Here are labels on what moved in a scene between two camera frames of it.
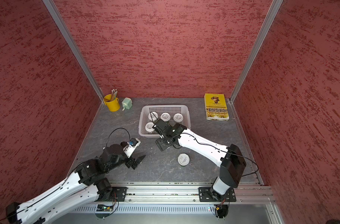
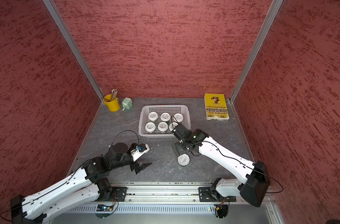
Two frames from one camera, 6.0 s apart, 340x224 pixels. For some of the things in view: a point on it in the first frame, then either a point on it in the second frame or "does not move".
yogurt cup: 178,117 does not move
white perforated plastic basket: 171,114 does not move
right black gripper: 162,144 to 179,150
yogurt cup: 165,116 does not move
